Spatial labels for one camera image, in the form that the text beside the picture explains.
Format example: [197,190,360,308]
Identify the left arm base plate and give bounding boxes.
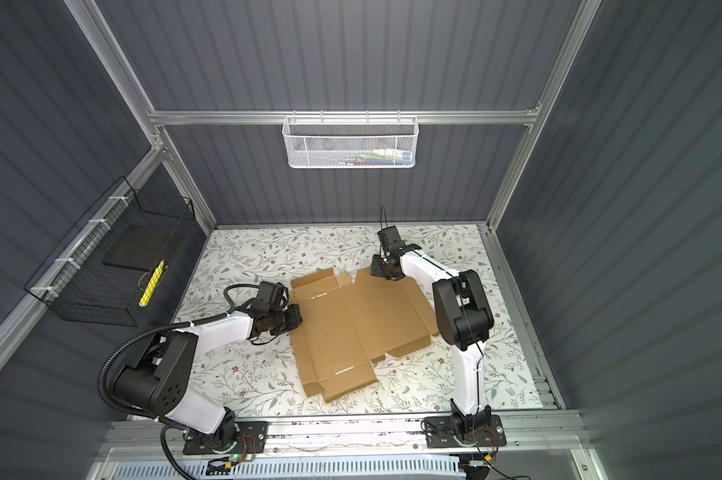
[183,421,270,456]

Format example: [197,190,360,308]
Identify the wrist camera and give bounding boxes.
[251,281,289,316]
[377,226,420,257]

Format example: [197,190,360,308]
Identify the white wire mesh basket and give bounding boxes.
[282,116,420,170]

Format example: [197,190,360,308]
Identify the brown cardboard box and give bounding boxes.
[289,268,438,402]

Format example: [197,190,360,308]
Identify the black wire mesh basket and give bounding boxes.
[25,178,197,327]

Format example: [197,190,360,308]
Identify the white perforated front rail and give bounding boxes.
[111,455,464,480]

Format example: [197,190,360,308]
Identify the yellow marker pen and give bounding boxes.
[138,260,166,308]

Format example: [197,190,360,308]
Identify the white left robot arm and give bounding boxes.
[97,304,302,435]

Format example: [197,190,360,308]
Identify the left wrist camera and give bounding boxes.
[251,281,289,316]

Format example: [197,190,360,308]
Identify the aluminium enclosure frame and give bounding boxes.
[0,0,605,480]

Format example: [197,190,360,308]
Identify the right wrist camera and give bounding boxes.
[377,226,420,257]

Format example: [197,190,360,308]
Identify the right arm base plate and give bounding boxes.
[420,414,507,449]

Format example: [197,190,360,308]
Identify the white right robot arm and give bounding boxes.
[371,249,494,427]

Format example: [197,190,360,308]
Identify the items in white basket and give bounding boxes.
[333,148,415,168]

